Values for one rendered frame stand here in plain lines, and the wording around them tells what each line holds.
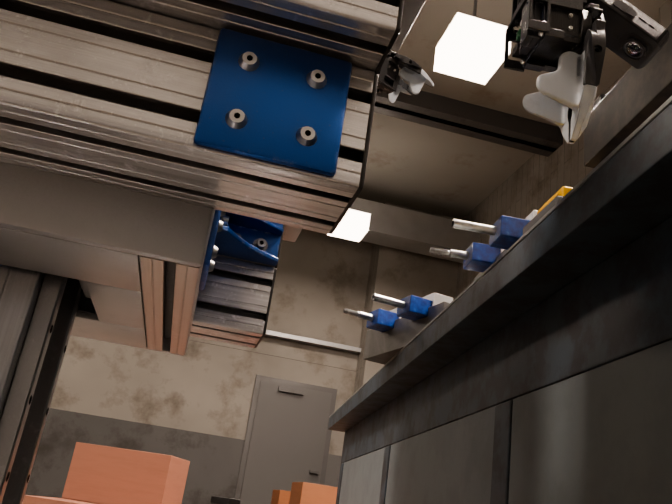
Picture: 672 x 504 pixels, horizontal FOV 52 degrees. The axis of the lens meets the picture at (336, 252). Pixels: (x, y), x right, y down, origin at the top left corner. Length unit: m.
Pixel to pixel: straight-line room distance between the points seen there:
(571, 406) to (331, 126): 0.34
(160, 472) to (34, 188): 3.40
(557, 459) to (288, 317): 9.21
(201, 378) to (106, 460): 5.64
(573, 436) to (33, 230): 0.46
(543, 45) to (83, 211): 0.50
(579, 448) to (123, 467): 3.44
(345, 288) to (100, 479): 6.68
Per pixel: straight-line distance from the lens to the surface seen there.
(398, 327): 1.18
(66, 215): 0.51
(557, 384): 0.69
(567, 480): 0.65
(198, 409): 9.47
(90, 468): 4.00
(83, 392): 9.54
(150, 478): 3.88
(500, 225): 0.88
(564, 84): 0.75
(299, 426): 9.56
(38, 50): 0.47
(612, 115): 2.52
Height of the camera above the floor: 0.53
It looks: 21 degrees up
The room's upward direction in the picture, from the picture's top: 8 degrees clockwise
